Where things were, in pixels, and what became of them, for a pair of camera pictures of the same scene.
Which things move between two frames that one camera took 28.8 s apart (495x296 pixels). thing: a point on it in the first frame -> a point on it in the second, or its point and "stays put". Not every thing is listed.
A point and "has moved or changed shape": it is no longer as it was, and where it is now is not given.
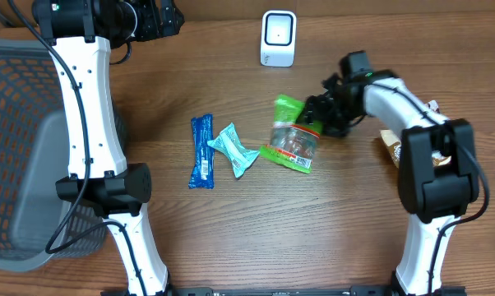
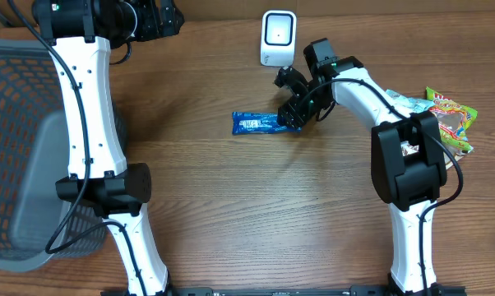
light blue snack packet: x=241 y=158 has moved or changed shape
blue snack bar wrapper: x=202 y=176 -> x=257 y=122
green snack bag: x=292 y=143 -> x=454 y=121
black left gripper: x=154 y=28 stays put
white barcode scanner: x=278 y=39 stays put
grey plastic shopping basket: x=26 y=223 stays put
